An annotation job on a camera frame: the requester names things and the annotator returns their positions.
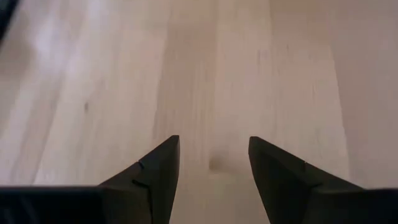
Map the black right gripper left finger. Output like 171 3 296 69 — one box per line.
99 134 181 224

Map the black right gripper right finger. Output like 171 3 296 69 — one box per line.
248 136 364 224

